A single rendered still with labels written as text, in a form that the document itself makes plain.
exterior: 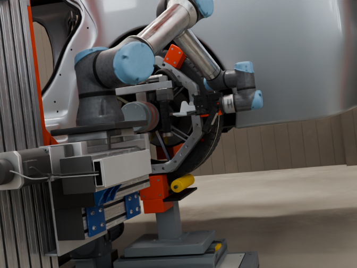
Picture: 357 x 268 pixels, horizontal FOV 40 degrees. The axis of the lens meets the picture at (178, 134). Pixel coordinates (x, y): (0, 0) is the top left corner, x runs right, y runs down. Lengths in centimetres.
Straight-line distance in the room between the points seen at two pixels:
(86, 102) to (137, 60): 22
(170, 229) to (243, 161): 499
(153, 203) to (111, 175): 112
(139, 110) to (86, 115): 68
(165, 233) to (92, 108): 115
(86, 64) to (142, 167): 37
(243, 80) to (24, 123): 89
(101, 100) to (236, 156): 600
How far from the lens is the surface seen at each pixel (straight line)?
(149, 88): 209
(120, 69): 140
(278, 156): 729
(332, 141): 718
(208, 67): 196
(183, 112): 196
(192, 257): 241
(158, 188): 229
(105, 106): 150
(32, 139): 148
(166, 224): 249
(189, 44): 189
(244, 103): 195
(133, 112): 216
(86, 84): 151
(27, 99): 148
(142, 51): 143
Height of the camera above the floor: 78
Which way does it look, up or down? 1 degrees down
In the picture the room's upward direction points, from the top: 7 degrees counter-clockwise
